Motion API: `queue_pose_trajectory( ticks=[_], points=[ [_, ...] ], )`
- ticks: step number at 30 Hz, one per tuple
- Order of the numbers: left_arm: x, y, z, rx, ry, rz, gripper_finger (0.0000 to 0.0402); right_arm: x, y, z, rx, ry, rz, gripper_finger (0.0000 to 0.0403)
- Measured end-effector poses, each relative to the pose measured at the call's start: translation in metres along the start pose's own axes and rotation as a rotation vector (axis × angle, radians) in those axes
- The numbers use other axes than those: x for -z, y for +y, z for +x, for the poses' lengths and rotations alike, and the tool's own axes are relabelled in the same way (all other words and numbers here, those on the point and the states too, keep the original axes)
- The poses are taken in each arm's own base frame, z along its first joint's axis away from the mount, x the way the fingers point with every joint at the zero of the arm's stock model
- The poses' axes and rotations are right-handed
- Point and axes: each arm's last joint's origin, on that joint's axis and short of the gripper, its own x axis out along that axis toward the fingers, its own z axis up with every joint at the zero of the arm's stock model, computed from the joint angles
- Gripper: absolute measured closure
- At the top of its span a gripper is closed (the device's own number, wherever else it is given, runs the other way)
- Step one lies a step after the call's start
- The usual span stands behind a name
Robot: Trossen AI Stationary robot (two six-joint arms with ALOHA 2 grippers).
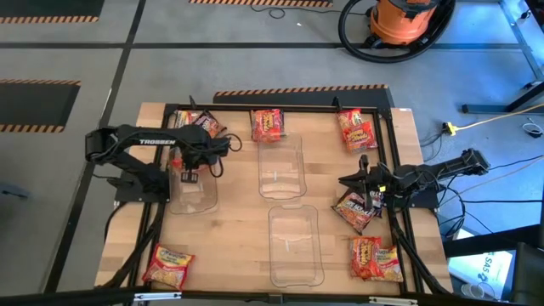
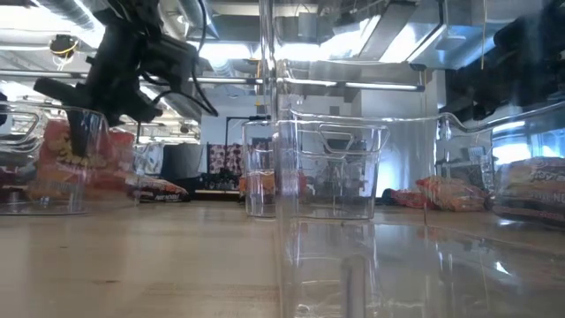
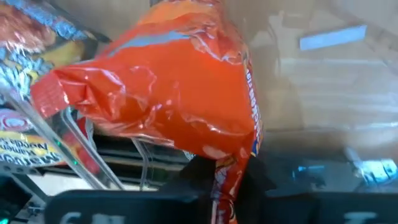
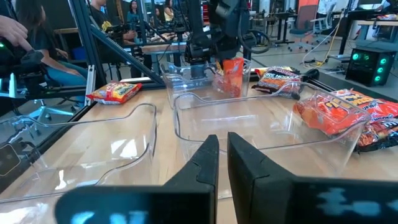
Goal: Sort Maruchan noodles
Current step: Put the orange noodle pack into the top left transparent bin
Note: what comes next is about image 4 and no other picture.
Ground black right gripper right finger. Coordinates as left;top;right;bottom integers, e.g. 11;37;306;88
226;131;398;224

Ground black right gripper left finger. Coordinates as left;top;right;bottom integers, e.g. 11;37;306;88
54;134;220;224

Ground orange Maruchan noodle pack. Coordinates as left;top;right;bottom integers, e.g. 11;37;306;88
221;57;246;98
334;89;398;124
294;93;371;136

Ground black Maruchan noodle pack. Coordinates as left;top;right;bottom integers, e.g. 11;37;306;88
251;66;302;100
356;119;398;152

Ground clear plastic bin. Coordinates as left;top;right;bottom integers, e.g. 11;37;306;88
172;81;373;200
160;58;252;108
0;103;157;224

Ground wooden desk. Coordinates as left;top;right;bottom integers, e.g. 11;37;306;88
141;42;187;68

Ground person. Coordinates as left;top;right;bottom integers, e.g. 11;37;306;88
126;0;141;24
163;0;175;22
90;0;137;43
14;0;88;105

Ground grey office chair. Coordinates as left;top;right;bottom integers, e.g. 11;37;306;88
287;2;338;53

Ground black desk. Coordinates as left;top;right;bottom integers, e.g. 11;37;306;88
338;9;398;56

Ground black computer with green fans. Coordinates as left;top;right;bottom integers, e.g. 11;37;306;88
345;46;398;88

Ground blue storage bin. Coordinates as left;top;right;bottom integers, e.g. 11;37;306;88
70;46;88;62

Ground grey office chair base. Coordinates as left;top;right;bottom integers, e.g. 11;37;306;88
26;98;77;123

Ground person's hand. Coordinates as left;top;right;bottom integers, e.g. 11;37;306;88
0;14;34;52

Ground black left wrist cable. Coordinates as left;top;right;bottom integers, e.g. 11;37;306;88
238;29;272;55

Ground white floor cable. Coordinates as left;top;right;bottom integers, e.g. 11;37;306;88
302;12;345;68

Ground yellow floor cable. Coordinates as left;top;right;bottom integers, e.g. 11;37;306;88
312;30;335;70

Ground silver frame bracket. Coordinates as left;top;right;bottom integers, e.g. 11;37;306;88
84;64;96;98

